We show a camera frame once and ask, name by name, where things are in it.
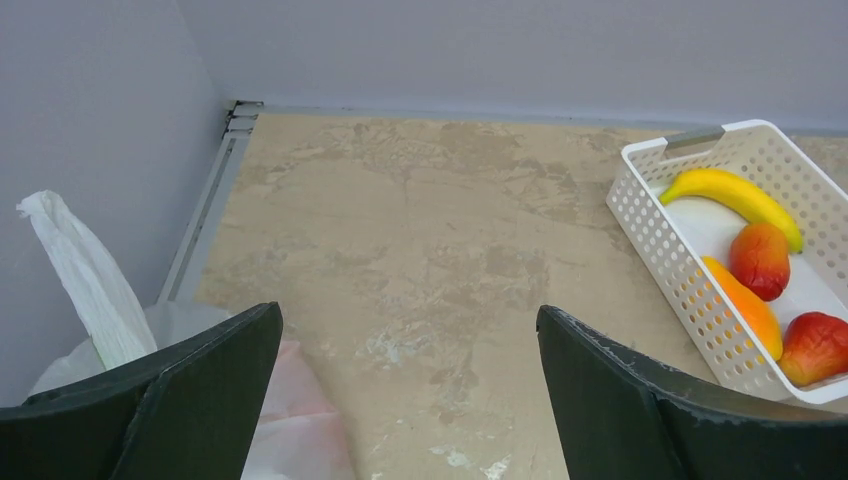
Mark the red fake mango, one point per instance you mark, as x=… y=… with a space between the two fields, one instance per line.
x=759 y=259

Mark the white plastic bag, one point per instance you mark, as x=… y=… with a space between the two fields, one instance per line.
x=299 y=434

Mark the orange fake papaya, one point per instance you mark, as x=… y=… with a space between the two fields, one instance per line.
x=756 y=313

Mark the red fake apple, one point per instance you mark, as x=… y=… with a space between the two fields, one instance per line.
x=815 y=349

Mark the aluminium table edge rail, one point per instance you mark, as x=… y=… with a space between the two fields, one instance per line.
x=187 y=266

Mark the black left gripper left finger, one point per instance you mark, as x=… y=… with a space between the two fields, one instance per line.
x=188 y=411

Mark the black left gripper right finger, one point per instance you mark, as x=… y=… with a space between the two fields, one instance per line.
x=623 y=415

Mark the yellow fake banana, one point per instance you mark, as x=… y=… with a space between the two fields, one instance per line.
x=738 y=194

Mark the white perforated plastic basket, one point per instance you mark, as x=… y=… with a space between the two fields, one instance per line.
x=673 y=240

